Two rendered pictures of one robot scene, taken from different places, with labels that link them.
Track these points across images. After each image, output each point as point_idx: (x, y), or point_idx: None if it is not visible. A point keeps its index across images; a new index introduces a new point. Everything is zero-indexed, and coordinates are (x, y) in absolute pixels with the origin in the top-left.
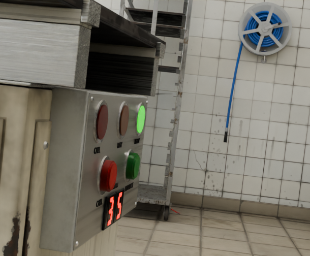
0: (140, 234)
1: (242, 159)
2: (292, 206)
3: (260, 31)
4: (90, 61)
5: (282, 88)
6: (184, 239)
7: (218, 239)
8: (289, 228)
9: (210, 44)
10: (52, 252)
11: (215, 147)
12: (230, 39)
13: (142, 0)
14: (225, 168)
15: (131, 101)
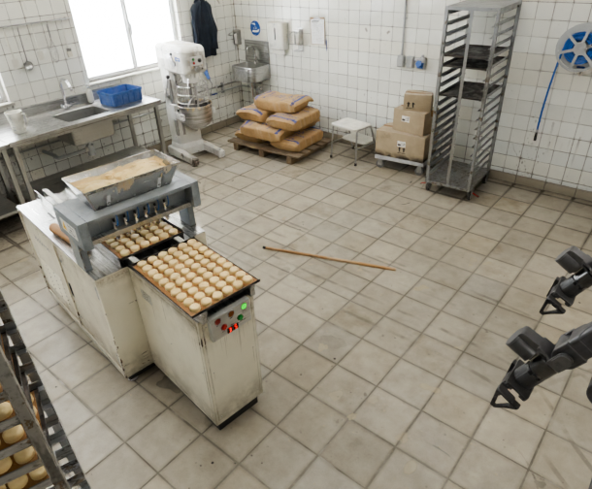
0: (436, 215)
1: (550, 152)
2: (588, 191)
3: (575, 50)
4: None
5: None
6: (463, 222)
7: (489, 223)
8: (568, 212)
9: (534, 58)
10: None
11: (530, 141)
12: (551, 54)
13: (480, 22)
14: (536, 157)
15: (236, 307)
